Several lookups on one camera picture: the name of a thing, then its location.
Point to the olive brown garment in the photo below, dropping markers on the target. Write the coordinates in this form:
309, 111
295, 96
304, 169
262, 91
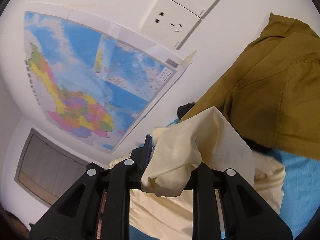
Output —
270, 94

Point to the colourful wall map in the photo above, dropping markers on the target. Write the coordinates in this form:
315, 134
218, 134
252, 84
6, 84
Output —
93, 79

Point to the cream large garment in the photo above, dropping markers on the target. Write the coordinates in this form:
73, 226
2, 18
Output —
162, 209

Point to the white left wall socket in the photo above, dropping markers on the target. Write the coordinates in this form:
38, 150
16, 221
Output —
169, 24

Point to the wooden grey door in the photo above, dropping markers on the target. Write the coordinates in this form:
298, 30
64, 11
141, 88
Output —
45, 170

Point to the blue floral bed sheet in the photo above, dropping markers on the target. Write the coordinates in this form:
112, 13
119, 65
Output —
300, 188

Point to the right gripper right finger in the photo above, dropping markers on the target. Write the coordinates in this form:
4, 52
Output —
246, 215

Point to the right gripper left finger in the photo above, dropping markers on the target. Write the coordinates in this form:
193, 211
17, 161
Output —
98, 203

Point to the black garment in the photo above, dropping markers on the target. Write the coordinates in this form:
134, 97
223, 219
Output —
183, 110

